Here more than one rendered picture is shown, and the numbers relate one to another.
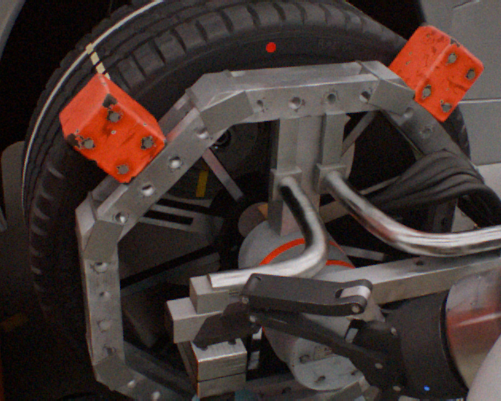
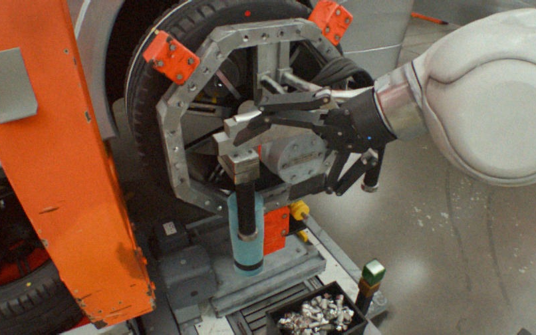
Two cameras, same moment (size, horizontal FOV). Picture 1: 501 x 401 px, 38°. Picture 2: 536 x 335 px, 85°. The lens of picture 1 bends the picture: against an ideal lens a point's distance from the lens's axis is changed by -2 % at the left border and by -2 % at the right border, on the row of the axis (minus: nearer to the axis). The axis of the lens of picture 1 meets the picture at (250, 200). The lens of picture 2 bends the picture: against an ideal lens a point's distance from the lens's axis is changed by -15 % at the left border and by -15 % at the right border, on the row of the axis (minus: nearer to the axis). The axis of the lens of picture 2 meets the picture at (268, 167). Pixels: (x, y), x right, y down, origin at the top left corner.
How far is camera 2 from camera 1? 0.15 m
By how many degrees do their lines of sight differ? 8
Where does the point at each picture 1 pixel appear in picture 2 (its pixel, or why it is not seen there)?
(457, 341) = (385, 104)
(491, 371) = (445, 54)
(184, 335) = (224, 151)
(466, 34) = not seen: hidden behind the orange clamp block
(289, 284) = (284, 96)
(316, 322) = (302, 117)
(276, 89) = (254, 28)
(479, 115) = not seen: hidden behind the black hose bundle
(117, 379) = (187, 195)
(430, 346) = (369, 112)
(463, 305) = (384, 86)
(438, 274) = not seen: hidden behind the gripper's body
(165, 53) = (194, 19)
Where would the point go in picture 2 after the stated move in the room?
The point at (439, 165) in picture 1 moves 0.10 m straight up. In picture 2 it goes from (339, 62) to (343, 18)
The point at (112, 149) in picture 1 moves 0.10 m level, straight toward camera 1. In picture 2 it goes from (173, 66) to (178, 82)
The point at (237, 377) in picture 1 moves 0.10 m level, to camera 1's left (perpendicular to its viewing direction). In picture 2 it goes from (255, 171) to (199, 175)
